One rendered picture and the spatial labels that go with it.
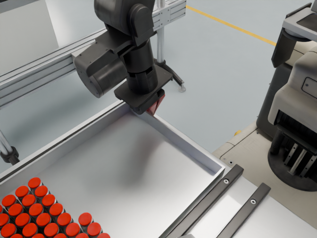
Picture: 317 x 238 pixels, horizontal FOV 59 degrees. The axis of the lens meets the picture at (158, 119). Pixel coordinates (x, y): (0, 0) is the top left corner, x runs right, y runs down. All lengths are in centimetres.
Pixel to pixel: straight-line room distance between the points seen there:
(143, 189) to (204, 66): 184
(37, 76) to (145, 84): 102
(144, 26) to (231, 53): 211
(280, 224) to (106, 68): 38
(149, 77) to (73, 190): 25
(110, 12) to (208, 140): 141
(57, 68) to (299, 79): 109
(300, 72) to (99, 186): 61
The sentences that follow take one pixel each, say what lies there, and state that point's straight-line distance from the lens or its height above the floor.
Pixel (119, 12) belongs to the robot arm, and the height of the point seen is 117.
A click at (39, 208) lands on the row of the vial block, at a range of 50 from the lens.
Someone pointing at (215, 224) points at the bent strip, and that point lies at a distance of 51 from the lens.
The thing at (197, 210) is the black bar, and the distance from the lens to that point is 49.
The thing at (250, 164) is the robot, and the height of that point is 28.
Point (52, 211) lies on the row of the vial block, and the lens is 49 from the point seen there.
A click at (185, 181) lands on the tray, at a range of 54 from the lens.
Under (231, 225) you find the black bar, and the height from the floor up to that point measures 90.
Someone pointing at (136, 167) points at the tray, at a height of 88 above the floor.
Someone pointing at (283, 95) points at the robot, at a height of 80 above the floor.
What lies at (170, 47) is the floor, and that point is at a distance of 249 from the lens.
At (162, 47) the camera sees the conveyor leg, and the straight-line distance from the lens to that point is 200.
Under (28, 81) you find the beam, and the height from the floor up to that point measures 50.
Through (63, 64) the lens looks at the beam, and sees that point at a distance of 151.
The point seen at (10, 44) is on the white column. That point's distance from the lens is 204.
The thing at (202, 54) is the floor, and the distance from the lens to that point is 244.
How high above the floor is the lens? 134
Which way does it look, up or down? 47 degrees down
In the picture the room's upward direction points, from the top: straight up
